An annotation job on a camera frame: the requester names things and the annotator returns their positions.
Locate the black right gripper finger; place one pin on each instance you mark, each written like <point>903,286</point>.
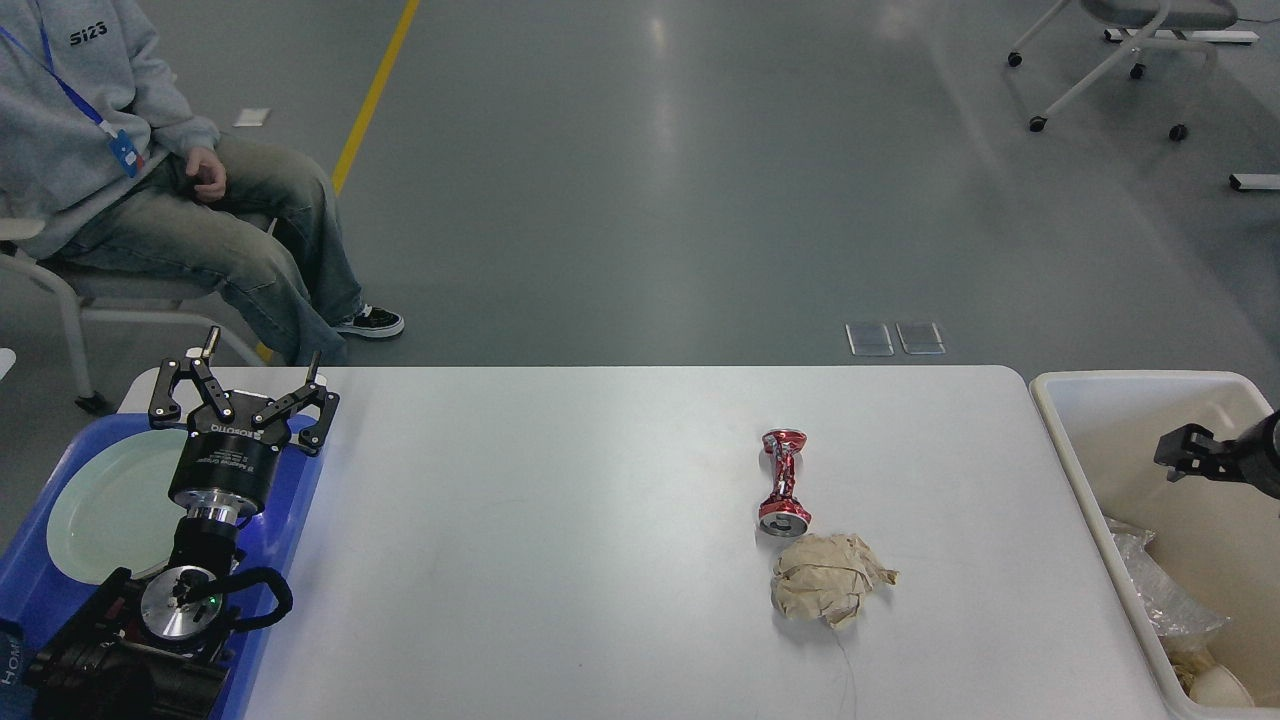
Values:
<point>1192,450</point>

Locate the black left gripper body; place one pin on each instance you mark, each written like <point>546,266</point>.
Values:
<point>227,460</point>

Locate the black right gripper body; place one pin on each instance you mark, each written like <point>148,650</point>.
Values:
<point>1255,456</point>

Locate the mint green plate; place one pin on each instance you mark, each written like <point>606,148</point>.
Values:
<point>115,512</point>

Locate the white bowl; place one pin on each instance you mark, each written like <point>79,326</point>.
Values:
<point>1216,686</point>

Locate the brown paper ball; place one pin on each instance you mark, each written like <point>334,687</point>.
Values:
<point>827,578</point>

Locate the crushed red soda can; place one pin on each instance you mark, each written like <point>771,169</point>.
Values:
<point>780,514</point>

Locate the small brown paper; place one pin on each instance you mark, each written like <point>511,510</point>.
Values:
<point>1189,665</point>

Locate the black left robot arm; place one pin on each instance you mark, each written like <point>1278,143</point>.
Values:
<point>154,646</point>

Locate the beige plastic bin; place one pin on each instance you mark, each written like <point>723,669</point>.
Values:
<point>1217,540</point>

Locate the white chair of person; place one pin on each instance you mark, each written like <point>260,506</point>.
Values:
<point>89,294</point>

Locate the blue plastic tray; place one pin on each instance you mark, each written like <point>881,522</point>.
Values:
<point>38,598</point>

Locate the seated person grey hoodie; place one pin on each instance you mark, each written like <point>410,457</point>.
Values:
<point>101,146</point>

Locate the white floor bar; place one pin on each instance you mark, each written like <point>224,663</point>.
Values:
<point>1250,182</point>

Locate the right floor outlet plate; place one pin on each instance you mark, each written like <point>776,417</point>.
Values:
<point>921,338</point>

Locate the floor outlet plate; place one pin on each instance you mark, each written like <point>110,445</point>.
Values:
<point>921,338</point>
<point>869,339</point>

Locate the left floor outlet plate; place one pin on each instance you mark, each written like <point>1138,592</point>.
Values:
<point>869,339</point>

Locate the white desk foot bar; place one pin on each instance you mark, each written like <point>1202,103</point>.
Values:
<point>1211,36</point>

